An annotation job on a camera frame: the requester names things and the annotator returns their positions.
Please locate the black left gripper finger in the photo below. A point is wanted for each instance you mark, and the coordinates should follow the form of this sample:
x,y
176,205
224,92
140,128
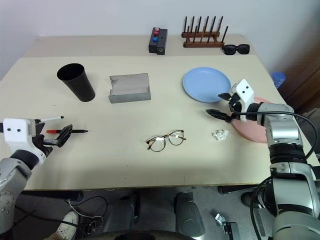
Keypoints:
x,y
39,127
65,135

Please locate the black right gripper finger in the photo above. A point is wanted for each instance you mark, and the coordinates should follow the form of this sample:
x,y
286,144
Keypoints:
x,y
225,95
220,114

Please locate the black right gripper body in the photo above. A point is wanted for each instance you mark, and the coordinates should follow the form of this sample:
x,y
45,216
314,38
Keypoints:
x,y
235,102

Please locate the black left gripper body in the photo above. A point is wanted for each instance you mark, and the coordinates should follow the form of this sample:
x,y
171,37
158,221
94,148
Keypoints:
x,y
40,141

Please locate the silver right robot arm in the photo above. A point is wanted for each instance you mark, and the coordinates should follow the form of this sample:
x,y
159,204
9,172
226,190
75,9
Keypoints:
x,y
285,155

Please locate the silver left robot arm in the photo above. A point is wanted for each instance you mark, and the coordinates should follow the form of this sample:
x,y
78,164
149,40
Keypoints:
x,y
10,175

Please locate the red and black pen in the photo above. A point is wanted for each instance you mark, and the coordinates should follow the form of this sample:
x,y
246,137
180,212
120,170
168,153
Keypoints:
x,y
77,130

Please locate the white marker pen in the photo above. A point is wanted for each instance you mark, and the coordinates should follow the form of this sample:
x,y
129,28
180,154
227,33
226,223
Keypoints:
x,y
51,119

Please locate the crumpled white paper ball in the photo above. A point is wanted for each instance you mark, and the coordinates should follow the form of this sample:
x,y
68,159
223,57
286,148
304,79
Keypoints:
x,y
220,135

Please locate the light blue plate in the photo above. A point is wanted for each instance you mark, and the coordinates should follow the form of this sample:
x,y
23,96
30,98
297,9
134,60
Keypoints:
x,y
206,83

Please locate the pink plate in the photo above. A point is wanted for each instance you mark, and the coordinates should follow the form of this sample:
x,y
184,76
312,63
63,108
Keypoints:
x,y
250,131

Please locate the black sunglasses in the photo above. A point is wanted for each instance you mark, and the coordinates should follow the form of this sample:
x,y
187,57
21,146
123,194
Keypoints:
x,y
236,49

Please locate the blue ribbed plastic container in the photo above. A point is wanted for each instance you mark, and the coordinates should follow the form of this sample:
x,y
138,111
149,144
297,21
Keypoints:
x,y
278,78

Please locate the tortoiseshell round eyeglasses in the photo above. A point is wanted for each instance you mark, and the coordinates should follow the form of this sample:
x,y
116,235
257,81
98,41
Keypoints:
x,y
175,140

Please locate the black plastic cup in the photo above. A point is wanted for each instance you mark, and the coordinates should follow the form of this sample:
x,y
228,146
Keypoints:
x,y
77,85

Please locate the brown wooden peg rack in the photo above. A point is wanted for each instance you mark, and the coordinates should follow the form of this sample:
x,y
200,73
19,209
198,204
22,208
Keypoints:
x,y
202,44

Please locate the grey open glasses case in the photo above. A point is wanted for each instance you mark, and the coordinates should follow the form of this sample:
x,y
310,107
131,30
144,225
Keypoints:
x,y
130,86

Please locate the plain black box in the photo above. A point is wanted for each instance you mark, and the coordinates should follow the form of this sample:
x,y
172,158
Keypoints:
x,y
162,42

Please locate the white sneaker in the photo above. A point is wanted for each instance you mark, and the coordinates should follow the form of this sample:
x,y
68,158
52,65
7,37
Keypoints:
x,y
66,225

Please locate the black box with coloured buttons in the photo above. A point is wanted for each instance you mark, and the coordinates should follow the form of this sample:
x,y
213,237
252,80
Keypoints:
x,y
153,45

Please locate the dark rounded shape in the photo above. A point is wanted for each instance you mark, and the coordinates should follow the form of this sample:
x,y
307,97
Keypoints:
x,y
125,212
187,212

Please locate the small black floor device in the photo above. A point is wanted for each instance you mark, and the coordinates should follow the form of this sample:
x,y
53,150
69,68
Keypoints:
x,y
228,227

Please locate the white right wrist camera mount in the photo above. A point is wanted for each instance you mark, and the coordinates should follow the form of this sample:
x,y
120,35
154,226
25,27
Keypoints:
x,y
245,92

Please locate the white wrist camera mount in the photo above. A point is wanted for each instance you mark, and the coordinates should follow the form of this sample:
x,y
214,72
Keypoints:
x,y
245,92
17,135

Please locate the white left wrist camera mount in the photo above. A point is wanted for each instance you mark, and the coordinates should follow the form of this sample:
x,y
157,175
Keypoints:
x,y
17,135

